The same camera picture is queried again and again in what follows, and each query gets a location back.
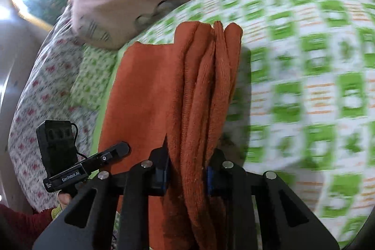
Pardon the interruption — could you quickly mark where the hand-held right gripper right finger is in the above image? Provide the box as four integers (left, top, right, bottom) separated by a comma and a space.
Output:
205, 148, 340, 250

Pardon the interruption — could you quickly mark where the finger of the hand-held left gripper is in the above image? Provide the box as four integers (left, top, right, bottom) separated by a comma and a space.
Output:
77, 142, 131, 172

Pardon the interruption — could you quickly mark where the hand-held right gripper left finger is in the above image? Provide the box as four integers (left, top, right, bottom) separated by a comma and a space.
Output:
32, 147, 172, 250

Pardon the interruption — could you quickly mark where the orange knit sweater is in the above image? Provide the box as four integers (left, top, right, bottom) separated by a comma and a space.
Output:
98, 21, 244, 250

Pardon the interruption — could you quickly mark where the person's left forearm red sleeve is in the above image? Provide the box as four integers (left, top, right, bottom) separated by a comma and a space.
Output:
0, 204, 55, 250

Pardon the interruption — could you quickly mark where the person's left hand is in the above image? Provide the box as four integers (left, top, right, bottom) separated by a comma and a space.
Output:
57, 190, 73, 206

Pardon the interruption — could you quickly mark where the floral blanket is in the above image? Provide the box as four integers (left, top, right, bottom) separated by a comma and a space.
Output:
8, 4, 101, 213

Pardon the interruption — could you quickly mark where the green checked pillow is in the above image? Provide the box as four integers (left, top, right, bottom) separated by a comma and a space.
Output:
70, 45, 125, 110

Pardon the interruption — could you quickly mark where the green checked bedsheet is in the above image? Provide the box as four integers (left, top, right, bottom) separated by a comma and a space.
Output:
117, 0, 375, 250

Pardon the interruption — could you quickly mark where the black cable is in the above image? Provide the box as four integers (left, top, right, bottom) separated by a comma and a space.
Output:
70, 122, 89, 160

